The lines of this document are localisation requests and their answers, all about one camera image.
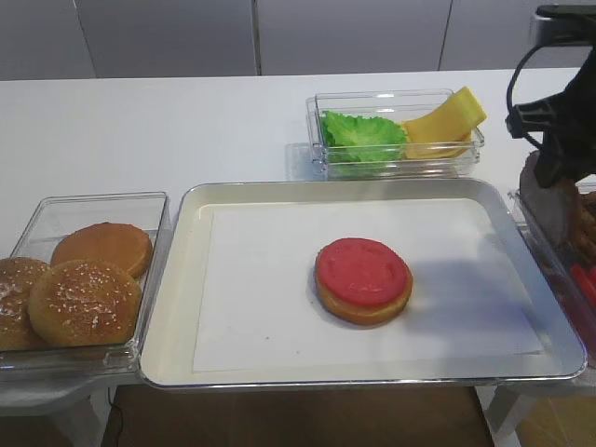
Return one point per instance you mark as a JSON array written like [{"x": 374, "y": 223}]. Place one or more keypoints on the left sesame top bun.
[{"x": 18, "y": 275}]

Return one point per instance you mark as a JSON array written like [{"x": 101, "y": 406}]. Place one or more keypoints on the white metal serving tray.
[{"x": 167, "y": 358}]

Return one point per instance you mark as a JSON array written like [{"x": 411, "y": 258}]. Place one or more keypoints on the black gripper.
[{"x": 561, "y": 127}]

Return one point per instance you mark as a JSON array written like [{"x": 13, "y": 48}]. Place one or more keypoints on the red tomato slice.
[{"x": 363, "y": 272}]

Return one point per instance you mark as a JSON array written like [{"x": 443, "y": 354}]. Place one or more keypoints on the bottom bun on tray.
[{"x": 360, "y": 315}]

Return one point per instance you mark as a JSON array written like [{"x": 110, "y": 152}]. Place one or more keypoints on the flat yellow cheese slice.
[{"x": 437, "y": 150}]

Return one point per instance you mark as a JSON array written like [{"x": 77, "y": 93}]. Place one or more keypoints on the clear patty container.
[{"x": 554, "y": 262}]

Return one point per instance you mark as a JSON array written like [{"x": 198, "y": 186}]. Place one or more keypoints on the brown patty in container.
[{"x": 585, "y": 227}]

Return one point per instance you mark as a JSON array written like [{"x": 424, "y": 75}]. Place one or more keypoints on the red tomato slices in container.
[{"x": 584, "y": 278}]

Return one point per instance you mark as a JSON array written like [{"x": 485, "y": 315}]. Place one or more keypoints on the sesame bun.
[
  {"x": 85, "y": 302},
  {"x": 18, "y": 275}
]

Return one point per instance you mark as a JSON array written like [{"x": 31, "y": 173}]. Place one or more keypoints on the upright yellow cheese slice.
[{"x": 452, "y": 121}]

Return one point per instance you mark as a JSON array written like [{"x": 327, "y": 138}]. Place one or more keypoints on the clear bun container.
[{"x": 54, "y": 219}]

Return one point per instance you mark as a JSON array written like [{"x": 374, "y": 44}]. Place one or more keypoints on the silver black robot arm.
[{"x": 564, "y": 26}]

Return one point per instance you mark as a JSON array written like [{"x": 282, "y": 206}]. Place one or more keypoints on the plain bottom bun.
[{"x": 122, "y": 244}]

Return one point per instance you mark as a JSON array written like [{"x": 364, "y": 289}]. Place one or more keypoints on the green lettuce leaf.
[{"x": 358, "y": 139}]

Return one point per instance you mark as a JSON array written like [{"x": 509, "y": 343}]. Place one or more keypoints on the white paper tray liner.
[{"x": 260, "y": 309}]

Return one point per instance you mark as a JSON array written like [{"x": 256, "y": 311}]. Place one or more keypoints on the brown burger patty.
[{"x": 556, "y": 209}]

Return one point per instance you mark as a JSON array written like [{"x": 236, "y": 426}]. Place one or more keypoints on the clear lettuce cheese container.
[{"x": 398, "y": 106}]

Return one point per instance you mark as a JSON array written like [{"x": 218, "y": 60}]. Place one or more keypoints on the front sesame top bun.
[{"x": 85, "y": 302}]

